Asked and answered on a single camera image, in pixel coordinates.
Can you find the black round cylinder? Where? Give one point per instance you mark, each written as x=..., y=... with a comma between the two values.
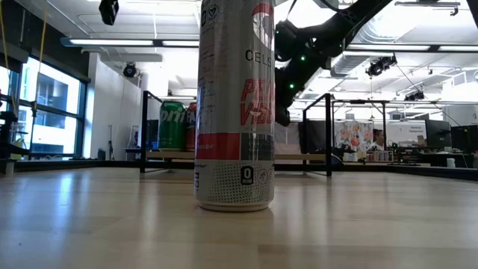
x=235, y=112

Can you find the orange-red Fanta can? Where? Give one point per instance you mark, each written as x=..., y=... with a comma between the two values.
x=191, y=127

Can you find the green Sprite can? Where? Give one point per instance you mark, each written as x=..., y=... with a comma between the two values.
x=172, y=127

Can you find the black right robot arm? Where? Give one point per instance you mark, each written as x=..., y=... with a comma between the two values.
x=336, y=26

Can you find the overhead light bar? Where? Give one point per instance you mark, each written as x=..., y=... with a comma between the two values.
x=112, y=42

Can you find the colourful floral poster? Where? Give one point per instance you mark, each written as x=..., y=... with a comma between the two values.
x=353, y=136

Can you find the black metal rig stand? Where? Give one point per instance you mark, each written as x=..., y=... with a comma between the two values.
x=384, y=119

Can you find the person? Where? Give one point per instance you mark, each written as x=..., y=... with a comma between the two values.
x=378, y=140

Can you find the black computer monitor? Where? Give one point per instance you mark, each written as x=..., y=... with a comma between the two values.
x=465, y=139
x=437, y=133

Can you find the white cup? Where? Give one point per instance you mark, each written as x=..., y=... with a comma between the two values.
x=450, y=163

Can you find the silver ventilation duct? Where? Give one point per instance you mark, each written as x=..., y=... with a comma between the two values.
x=347, y=63

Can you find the black ceiling camera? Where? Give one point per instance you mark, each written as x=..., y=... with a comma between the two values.
x=414, y=96
x=381, y=65
x=129, y=70

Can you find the window with blue frame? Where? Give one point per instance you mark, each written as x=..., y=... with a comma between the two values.
x=52, y=123

